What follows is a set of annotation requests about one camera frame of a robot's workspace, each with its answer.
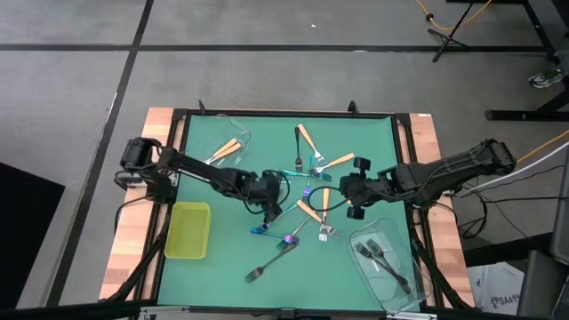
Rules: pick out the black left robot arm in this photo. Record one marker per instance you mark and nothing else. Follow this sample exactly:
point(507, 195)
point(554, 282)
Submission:
point(200, 171)

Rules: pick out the clear plastic container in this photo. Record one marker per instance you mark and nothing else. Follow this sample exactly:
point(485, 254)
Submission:
point(413, 266)
point(222, 126)

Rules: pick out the white cardboard box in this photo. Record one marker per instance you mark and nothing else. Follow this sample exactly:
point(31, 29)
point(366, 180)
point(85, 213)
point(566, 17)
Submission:
point(498, 289)

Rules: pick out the black floor mat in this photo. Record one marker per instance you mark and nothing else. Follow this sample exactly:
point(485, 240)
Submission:
point(26, 235)

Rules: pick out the black tripod stand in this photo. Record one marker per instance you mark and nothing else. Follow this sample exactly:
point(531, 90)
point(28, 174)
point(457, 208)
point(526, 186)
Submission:
point(449, 37)

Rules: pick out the green table mat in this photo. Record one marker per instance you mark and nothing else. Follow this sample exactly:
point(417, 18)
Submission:
point(311, 275)

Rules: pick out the black chair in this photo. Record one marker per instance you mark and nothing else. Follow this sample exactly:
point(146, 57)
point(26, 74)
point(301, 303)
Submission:
point(542, 284)

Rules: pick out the black camera crossbar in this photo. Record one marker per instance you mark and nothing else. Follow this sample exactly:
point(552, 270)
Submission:
point(66, 311)

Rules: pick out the black frame bracket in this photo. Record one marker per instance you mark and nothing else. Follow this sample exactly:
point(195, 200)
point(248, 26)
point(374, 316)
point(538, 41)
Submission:
point(202, 108)
point(353, 107)

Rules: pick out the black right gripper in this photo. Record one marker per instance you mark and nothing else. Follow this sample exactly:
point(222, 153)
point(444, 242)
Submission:
point(362, 189)

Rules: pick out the black desk leg frame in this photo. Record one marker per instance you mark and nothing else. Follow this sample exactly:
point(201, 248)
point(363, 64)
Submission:
point(511, 115)

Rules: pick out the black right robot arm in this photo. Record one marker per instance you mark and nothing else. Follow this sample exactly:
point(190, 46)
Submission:
point(444, 175)

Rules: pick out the black metal table frame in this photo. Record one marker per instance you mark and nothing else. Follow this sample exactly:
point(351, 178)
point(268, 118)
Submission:
point(284, 114)

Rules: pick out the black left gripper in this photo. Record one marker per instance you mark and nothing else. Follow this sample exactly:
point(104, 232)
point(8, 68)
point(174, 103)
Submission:
point(264, 189)

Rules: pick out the yellow plastic bin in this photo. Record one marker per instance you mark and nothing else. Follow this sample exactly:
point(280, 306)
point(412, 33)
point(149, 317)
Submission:
point(189, 231)

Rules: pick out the person's shoe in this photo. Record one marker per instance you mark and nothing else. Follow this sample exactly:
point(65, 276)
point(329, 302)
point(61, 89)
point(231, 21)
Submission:
point(544, 79)

